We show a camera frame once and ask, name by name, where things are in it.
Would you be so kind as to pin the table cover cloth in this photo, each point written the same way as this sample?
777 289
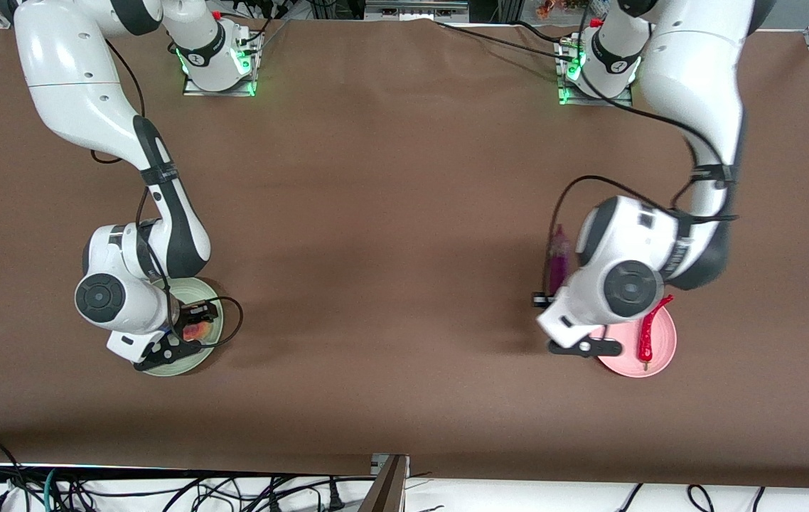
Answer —
404 178

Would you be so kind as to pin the pale green round plate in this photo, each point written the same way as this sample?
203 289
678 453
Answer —
191 361

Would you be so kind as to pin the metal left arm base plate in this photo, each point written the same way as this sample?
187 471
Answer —
621 101

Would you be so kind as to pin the grey equipment box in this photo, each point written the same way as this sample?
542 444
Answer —
415 8

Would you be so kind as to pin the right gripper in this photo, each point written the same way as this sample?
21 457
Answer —
191 313

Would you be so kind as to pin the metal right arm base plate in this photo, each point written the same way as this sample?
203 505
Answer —
220 89

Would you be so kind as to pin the purple eggplant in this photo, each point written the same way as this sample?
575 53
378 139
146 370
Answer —
559 259

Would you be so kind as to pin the red chili pepper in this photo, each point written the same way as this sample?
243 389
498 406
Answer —
646 338

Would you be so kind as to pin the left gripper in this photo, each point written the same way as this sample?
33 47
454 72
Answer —
538 299

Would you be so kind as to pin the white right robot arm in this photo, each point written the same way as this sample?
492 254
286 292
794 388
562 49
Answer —
70 71

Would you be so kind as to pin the pink round plate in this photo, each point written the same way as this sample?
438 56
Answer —
621 359

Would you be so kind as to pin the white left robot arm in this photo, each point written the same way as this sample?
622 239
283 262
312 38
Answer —
696 71

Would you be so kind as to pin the small metal bracket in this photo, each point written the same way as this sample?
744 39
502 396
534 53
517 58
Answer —
378 464

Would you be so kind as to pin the green and red peach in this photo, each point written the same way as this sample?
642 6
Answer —
197 332

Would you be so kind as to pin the brown wooden post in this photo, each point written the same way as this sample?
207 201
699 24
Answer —
384 491

